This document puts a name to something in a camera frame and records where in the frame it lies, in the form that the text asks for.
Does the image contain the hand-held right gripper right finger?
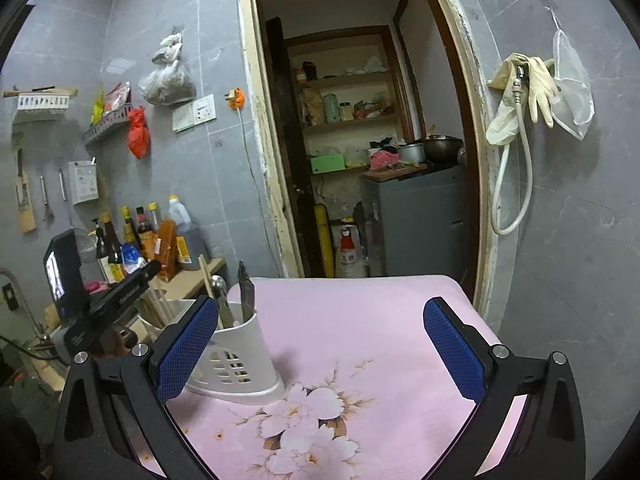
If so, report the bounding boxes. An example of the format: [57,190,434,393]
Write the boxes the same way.
[422,297,586,480]

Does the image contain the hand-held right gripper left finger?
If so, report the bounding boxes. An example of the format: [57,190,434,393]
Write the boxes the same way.
[52,295,221,480]

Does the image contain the white plastic utensil holder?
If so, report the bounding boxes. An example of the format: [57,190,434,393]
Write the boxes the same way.
[137,297,287,406]

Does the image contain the black-handled silver spoon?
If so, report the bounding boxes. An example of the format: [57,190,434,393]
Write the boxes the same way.
[237,260,257,322]

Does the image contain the dark pump bottle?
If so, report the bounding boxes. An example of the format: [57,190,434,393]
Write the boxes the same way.
[95,217,112,281]

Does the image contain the yellow-label sauce bottle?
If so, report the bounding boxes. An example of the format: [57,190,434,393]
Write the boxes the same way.
[102,212,126,281]

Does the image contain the blue and white bag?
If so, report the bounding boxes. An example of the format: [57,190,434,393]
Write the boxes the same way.
[120,242,148,276]

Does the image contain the yellow-cap sauce bottle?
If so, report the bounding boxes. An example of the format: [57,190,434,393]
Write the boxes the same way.
[121,206,143,246]

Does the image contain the wooden cutting board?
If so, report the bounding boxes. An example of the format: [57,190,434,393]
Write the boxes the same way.
[14,147,37,233]

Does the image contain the red-cap sauce bottle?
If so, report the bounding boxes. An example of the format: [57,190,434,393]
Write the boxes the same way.
[135,206,156,261]

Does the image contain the pink floral tablecloth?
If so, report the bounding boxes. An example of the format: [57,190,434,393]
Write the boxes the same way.
[165,274,531,480]

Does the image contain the orange spice packet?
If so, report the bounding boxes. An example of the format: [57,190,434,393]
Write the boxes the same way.
[155,220,180,281]

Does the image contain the large oil jug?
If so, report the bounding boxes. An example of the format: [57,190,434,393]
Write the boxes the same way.
[167,195,208,271]

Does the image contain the grey cabinet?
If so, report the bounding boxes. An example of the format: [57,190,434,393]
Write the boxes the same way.
[360,165,471,278]

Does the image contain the red plastic bag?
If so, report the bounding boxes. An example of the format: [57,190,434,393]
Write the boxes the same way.
[126,106,151,160]

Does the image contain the yellow cylinder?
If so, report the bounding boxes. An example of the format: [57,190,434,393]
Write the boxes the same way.
[314,203,335,278]

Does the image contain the yellow snack packet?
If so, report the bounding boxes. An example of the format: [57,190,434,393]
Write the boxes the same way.
[90,87,106,126]

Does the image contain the wooden stick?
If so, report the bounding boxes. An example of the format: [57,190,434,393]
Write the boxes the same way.
[2,87,78,98]

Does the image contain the red snack packet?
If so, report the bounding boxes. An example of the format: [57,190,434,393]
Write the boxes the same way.
[102,82,132,111]

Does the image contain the metal rice cooker pot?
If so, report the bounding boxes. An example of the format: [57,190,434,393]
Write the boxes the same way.
[397,142,426,165]

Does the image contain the dark metal bowl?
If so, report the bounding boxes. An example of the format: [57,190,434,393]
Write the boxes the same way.
[424,135,463,163]

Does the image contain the pink cloth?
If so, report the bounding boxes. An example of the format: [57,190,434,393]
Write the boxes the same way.
[369,150,401,170]

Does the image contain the clear bag of dried goods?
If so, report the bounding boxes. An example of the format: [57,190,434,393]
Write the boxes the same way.
[137,27,197,107]

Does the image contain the green box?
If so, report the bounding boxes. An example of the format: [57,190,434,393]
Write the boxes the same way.
[310,154,347,174]

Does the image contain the wooden shelf unit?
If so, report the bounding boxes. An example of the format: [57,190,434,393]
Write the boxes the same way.
[285,25,416,181]

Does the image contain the cream rubber gloves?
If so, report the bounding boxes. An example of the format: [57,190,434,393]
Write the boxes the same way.
[487,53,558,146]

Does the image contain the white wall-mounted box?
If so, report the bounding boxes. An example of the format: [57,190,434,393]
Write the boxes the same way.
[67,159,98,205]

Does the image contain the grey wall shelf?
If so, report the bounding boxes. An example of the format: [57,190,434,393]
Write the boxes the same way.
[84,104,133,146]

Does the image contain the white wall basket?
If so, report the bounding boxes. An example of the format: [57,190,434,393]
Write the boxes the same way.
[14,91,71,113]

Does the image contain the white power cable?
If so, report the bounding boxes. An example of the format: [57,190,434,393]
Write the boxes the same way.
[235,107,281,281]

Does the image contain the white hose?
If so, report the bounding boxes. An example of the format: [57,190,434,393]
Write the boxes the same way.
[490,65,533,236]

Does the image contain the white wall switch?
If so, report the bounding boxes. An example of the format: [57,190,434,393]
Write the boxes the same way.
[172,102,196,133]

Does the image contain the wooden door frame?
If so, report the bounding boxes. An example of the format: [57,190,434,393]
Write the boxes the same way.
[237,0,501,326]

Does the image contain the white wall socket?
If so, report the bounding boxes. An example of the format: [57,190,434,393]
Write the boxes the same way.
[192,94,217,126]

